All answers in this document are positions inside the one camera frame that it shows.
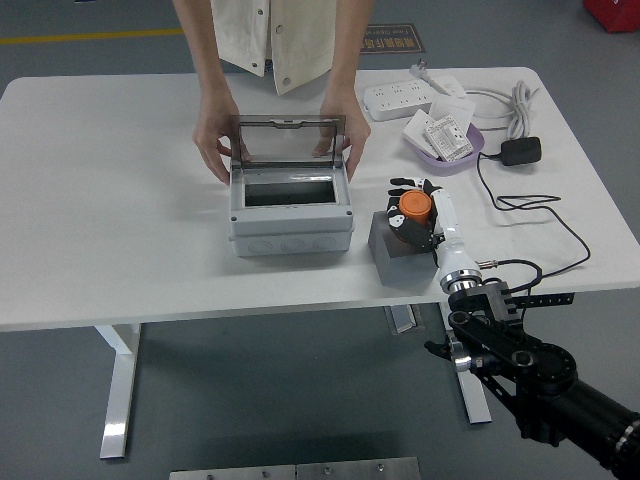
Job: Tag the person's left hand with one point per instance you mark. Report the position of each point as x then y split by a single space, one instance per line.
356 130

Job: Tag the white and black robot right hand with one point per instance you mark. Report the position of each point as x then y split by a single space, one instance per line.
452 250

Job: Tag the person's right hand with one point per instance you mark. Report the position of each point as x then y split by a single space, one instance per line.
212 132

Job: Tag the orange cylindrical battery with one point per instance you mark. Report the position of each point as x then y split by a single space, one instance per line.
415 205

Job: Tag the smoky transparent box lid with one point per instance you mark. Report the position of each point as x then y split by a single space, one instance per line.
287 145

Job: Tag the grey plastic junction box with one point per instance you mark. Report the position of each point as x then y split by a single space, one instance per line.
290 230

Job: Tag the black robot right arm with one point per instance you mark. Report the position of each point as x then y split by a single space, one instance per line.
540 360

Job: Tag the person's left forearm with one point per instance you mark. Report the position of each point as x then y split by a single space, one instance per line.
350 55

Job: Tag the person's right forearm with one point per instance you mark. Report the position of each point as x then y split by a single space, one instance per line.
207 55

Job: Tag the white power strip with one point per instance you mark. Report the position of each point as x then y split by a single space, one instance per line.
395 99

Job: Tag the grey cube holder block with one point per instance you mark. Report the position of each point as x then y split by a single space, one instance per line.
400 270

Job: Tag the purple plastic tray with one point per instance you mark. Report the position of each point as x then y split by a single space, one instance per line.
445 167

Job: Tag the packaged socket with label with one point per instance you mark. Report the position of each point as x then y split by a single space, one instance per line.
450 137

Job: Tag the brown floor sign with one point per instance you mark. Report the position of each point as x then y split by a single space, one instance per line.
400 42

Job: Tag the small white rectangular device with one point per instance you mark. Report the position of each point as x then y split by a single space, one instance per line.
450 86

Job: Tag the person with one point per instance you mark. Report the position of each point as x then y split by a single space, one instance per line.
280 35

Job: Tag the black power adapter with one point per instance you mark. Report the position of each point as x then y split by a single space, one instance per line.
521 151

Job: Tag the white table leg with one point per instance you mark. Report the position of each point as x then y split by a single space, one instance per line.
475 400
120 390

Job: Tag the grey metal plate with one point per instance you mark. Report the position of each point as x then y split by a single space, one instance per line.
230 475
357 470

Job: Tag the red object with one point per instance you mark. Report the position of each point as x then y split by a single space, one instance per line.
615 12

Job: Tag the white wall socket panel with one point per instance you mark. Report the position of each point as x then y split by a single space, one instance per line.
415 130

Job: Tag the white square switch panel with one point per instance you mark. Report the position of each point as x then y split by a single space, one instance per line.
452 110

